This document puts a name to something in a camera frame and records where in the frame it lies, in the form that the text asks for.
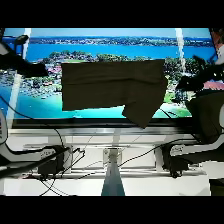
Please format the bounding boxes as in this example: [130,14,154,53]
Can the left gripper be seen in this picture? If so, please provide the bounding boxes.
[21,61,50,79]

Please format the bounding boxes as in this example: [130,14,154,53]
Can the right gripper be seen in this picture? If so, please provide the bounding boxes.
[175,73,205,93]

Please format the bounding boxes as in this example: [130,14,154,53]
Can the dark brown pants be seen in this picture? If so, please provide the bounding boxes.
[60,58,169,130]

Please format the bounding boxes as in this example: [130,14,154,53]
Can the black garment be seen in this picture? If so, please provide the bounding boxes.
[184,89,224,145]

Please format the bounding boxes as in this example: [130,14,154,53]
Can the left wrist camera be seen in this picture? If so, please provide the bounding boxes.
[13,34,30,54]

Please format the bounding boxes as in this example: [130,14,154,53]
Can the black cable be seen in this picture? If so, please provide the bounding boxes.
[0,95,66,148]
[117,137,192,169]

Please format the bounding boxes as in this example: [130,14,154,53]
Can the silver frame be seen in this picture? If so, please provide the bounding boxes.
[0,127,212,197]

